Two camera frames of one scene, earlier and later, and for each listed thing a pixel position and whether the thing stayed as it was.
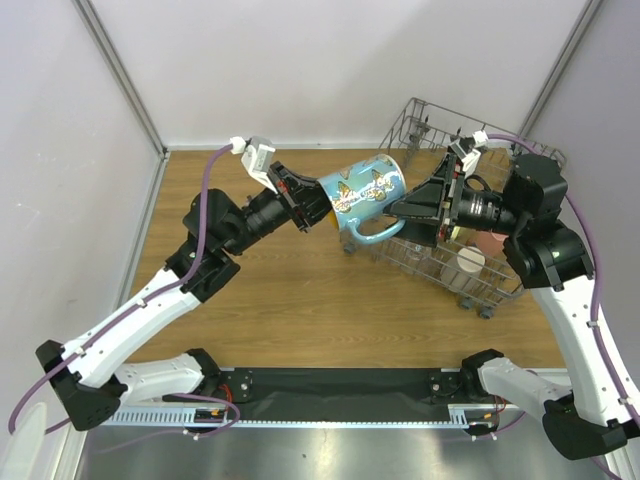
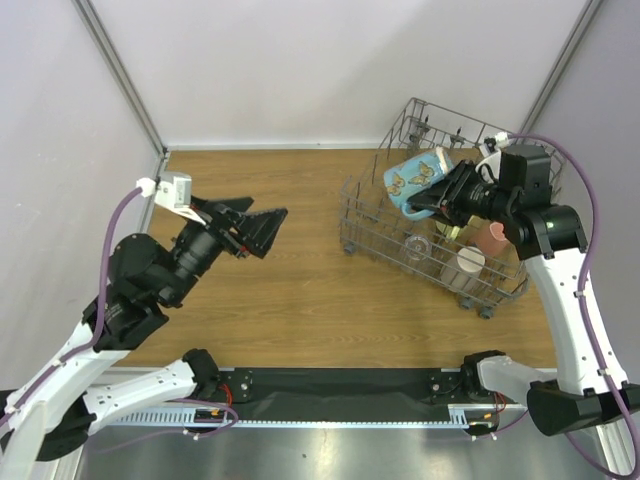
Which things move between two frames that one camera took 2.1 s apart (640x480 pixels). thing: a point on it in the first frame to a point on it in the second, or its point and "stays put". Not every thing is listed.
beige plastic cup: (463, 270) stays put
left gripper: (311, 199) to (224, 216)
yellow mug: (455, 232) stays put
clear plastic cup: (416, 257) stays put
